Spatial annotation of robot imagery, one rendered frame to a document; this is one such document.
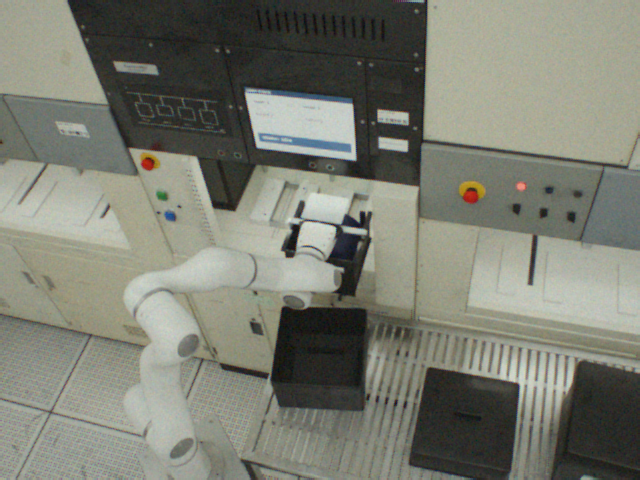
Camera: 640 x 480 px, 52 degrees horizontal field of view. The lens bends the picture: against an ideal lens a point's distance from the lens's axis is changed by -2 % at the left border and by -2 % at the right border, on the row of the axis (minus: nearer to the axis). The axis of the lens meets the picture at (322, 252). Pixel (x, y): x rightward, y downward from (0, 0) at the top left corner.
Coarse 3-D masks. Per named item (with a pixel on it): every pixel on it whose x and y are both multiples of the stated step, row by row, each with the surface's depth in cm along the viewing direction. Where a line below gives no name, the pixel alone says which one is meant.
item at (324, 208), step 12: (300, 204) 212; (312, 204) 198; (324, 204) 198; (336, 204) 197; (348, 204) 197; (300, 216) 211; (312, 216) 195; (324, 216) 195; (336, 216) 194; (360, 216) 210; (348, 228) 201; (288, 240) 203; (360, 240) 201; (288, 252) 201; (360, 252) 198; (336, 264) 199; (348, 264) 197; (360, 264) 209; (348, 276) 202; (348, 288) 207
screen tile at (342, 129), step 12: (312, 108) 169; (324, 108) 168; (336, 108) 167; (348, 108) 166; (336, 120) 170; (348, 120) 169; (312, 132) 176; (324, 132) 174; (336, 132) 173; (348, 132) 172
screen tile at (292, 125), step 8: (256, 104) 173; (264, 104) 172; (272, 104) 171; (280, 104) 171; (296, 104) 169; (280, 112) 173; (288, 112) 172; (296, 112) 171; (256, 120) 177; (264, 120) 177; (272, 120) 176; (280, 120) 175; (288, 120) 174; (296, 120) 174; (264, 128) 179; (272, 128) 178; (280, 128) 177; (288, 128) 177; (296, 128) 176
